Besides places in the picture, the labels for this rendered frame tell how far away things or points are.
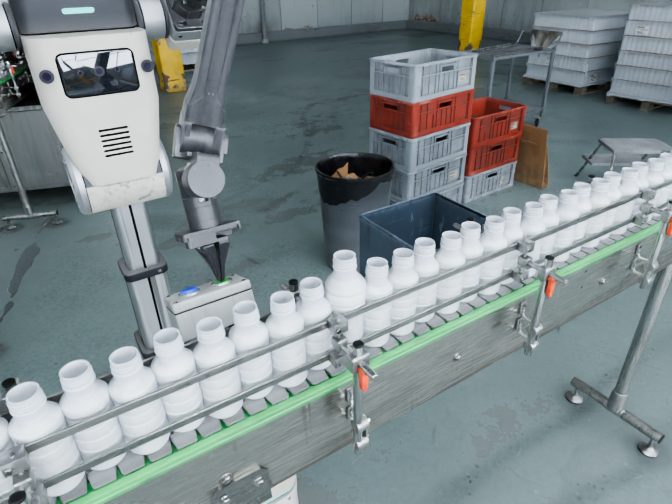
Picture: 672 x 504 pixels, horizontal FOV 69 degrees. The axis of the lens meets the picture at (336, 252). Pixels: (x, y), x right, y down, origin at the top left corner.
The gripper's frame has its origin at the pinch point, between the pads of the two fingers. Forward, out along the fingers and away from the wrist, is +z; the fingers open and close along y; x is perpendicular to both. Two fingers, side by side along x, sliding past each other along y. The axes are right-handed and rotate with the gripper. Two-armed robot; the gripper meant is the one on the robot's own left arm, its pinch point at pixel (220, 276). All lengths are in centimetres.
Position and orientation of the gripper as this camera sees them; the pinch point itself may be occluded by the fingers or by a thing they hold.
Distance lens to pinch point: 89.8
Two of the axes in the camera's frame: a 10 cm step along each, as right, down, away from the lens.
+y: 8.4, -2.8, 4.7
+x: -5.0, -0.7, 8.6
